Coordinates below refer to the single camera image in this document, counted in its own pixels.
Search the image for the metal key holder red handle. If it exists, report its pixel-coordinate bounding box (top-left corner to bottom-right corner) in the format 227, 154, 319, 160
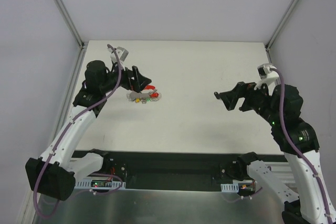
127, 85, 161, 104

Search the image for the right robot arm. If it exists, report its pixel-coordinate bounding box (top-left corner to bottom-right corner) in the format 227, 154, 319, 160
214, 82, 335, 223

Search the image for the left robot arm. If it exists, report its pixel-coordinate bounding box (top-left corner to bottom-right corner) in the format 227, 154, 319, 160
25, 60, 152, 201

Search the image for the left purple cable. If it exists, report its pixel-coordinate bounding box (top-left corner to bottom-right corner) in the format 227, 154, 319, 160
33, 44, 124, 219

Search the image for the purple cable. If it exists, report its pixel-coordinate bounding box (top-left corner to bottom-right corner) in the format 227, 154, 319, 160
33, 44, 124, 219
270, 68, 334, 224

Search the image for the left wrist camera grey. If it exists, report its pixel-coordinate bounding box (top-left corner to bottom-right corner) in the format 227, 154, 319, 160
108, 47, 129, 63

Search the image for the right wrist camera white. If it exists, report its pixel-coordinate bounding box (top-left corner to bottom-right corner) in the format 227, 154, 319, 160
254, 63, 279, 90

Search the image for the left aluminium frame post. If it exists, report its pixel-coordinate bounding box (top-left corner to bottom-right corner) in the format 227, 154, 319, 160
54, 0, 85, 49

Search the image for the aluminium frame post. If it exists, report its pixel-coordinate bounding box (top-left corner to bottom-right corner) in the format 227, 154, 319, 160
54, 0, 85, 49
265, 0, 301, 52

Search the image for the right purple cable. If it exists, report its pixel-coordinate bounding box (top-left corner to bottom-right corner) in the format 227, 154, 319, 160
270, 68, 334, 224

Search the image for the front aluminium rail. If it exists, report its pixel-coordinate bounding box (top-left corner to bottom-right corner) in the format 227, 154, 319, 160
266, 162, 295, 184

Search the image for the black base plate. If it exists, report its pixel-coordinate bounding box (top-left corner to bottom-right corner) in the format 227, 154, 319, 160
73, 150, 289, 190

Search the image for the right white cable duct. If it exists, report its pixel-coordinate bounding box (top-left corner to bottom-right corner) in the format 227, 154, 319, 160
220, 183, 239, 193

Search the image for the white cable duct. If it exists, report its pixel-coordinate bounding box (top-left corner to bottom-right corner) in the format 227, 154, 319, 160
220, 183, 239, 193
75, 178, 126, 190

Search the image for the left white cable duct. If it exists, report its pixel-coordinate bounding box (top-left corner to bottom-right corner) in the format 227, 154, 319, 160
75, 178, 126, 190

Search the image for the right aluminium frame post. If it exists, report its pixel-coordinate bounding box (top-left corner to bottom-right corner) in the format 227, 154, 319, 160
265, 0, 301, 52

